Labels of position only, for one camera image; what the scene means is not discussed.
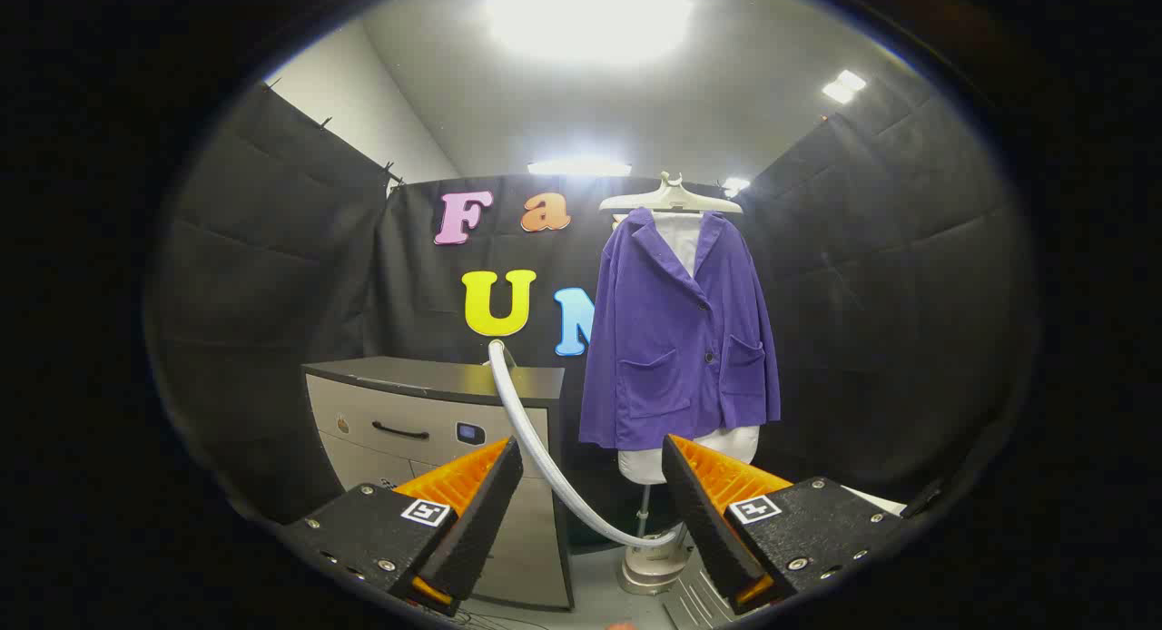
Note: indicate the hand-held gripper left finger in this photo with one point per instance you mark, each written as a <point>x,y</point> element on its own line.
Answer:
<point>490,503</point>

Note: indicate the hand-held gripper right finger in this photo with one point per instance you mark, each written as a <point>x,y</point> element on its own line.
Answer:
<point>694,512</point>

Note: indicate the beige garment steamer base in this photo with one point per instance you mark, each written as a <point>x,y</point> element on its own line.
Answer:
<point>649,566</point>

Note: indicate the cream plastic clothes hanger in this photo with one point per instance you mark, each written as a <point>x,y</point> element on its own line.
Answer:
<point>670,197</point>

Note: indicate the thin metal stand pole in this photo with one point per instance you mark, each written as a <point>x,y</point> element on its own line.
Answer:
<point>645,507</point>

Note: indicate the grey ribbed floor plate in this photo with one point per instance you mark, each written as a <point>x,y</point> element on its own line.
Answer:
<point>694,603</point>

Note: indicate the grey cabinet with dark top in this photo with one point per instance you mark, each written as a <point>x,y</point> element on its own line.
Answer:
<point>408,403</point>

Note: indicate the white flat sheet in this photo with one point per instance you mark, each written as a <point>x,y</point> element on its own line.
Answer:
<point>876,500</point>

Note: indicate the white mannequin torso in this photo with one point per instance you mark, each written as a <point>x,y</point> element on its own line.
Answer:
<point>681,240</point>

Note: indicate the black backdrop cloth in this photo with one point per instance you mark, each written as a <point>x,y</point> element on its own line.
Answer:
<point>272,294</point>

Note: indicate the small ceiling light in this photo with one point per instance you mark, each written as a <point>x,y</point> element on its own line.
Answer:
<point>735,186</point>

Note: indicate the long strip ceiling light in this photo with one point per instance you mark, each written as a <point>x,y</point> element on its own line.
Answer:
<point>579,168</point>

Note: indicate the square ceiling light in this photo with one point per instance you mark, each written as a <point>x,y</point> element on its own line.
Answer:
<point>844,86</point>

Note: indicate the large round ceiling light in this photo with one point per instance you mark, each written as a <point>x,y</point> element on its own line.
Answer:
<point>590,17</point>

